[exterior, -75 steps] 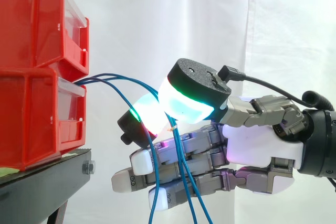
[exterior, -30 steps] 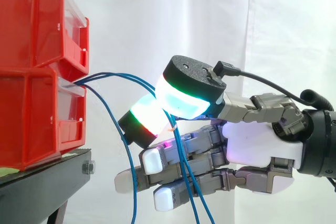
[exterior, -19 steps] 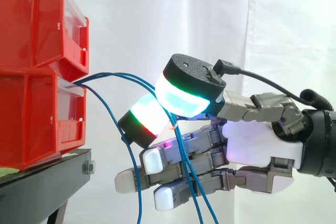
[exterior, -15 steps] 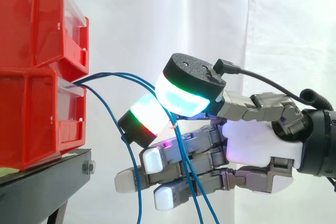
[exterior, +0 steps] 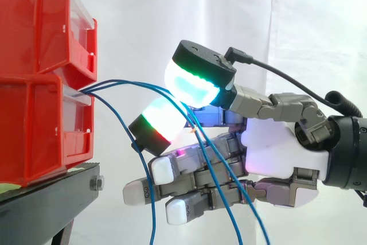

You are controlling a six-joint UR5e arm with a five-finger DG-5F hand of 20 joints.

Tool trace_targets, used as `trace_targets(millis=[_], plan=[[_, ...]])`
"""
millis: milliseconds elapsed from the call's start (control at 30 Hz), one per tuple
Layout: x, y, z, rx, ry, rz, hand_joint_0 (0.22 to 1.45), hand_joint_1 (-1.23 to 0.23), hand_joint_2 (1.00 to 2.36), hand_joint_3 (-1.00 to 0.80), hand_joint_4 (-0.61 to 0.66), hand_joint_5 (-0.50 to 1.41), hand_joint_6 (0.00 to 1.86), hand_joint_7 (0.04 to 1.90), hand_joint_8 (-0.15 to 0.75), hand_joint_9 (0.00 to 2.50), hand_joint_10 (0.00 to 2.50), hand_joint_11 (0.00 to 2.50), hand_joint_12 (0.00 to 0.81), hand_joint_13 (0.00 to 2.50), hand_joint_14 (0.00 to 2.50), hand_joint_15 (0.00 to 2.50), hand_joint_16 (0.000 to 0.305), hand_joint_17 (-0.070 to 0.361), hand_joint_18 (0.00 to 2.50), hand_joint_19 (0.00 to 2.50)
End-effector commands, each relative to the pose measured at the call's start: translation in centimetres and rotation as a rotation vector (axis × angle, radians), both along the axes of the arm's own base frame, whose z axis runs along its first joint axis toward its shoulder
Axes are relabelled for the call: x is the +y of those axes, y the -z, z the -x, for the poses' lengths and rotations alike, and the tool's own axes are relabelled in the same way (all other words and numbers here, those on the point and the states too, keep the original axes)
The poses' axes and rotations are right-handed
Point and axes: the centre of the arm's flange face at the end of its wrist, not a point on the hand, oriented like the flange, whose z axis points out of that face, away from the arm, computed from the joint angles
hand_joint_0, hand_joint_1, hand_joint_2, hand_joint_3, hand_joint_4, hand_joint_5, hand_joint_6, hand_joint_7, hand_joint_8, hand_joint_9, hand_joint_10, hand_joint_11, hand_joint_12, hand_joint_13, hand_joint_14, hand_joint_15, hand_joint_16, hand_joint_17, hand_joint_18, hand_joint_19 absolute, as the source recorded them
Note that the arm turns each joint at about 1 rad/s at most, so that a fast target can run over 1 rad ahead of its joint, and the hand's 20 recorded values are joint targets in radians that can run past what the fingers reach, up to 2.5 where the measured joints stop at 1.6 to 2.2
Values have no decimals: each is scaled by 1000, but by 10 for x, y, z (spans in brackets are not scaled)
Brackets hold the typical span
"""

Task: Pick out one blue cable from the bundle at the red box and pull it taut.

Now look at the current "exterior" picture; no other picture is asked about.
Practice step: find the black metal stand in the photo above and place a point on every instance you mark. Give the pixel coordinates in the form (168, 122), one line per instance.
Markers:
(43, 199)

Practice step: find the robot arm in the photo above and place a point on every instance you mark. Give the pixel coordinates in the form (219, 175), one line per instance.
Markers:
(348, 153)

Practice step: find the red plastic bin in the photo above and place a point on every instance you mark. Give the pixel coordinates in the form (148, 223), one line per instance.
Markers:
(31, 130)
(34, 21)

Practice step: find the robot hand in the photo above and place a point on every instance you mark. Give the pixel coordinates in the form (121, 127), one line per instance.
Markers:
(275, 144)

